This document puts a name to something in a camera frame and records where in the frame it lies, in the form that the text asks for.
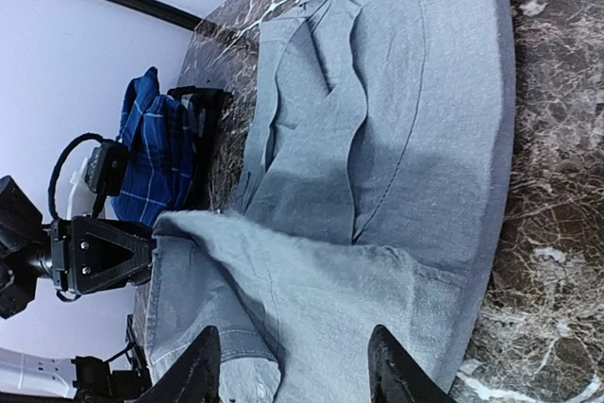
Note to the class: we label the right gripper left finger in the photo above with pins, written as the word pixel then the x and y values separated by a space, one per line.
pixel 194 377

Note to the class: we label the grey long sleeve shirt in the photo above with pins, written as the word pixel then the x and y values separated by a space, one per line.
pixel 374 184

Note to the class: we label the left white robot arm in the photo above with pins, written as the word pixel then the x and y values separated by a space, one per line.
pixel 81 256

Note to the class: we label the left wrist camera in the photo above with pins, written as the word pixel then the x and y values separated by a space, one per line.
pixel 103 174

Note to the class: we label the blue plaid folded shirt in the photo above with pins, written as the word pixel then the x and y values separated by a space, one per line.
pixel 157 132

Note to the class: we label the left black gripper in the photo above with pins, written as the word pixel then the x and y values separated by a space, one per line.
pixel 50 246

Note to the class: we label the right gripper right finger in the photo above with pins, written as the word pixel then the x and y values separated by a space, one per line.
pixel 394 375

